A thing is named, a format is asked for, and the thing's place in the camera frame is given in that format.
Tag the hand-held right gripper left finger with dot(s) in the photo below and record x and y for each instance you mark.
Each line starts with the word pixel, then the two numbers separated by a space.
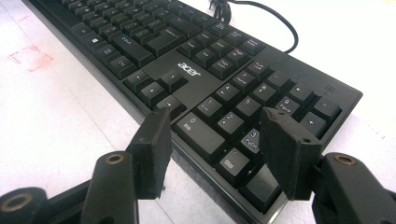
pixel 152 155

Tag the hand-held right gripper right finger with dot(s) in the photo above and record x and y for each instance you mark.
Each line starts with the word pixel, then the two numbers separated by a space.
pixel 285 149

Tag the black computer keyboard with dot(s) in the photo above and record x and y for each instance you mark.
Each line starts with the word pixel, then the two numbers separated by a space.
pixel 193 93

